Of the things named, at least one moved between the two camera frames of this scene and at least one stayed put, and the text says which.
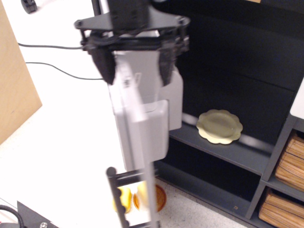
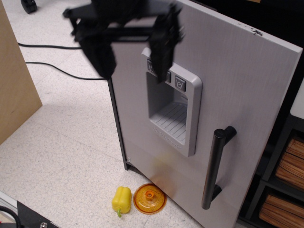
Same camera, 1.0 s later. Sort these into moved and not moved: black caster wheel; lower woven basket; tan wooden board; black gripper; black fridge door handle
Moved: black gripper; black fridge door handle
Not moved: black caster wheel; lower woven basket; tan wooden board
